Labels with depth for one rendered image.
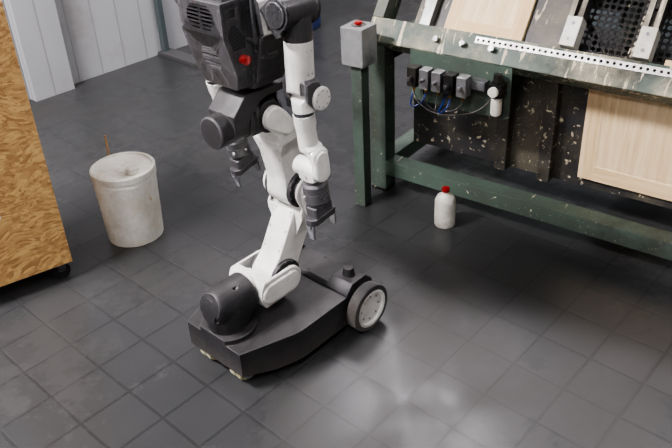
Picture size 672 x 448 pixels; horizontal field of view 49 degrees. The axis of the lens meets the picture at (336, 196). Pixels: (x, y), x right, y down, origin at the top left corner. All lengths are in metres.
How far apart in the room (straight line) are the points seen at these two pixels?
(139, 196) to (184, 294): 0.54
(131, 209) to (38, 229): 0.43
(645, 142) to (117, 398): 2.36
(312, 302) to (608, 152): 1.49
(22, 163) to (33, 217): 0.25
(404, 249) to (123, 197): 1.30
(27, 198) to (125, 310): 0.61
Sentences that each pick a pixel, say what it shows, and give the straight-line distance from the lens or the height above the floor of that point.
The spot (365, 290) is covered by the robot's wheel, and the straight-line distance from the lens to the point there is 2.88.
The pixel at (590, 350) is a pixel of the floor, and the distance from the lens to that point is 3.01.
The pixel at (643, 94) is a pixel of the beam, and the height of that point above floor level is 0.80.
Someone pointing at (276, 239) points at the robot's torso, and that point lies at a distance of 2.79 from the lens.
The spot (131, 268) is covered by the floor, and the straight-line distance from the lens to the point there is 3.53.
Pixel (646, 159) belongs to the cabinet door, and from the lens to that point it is 3.47.
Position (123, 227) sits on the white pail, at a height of 0.12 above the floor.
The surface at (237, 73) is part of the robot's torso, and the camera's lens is 2.31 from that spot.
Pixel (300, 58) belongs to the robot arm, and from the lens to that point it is 2.25.
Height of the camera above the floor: 1.95
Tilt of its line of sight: 30 degrees down
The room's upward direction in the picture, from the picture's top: 3 degrees counter-clockwise
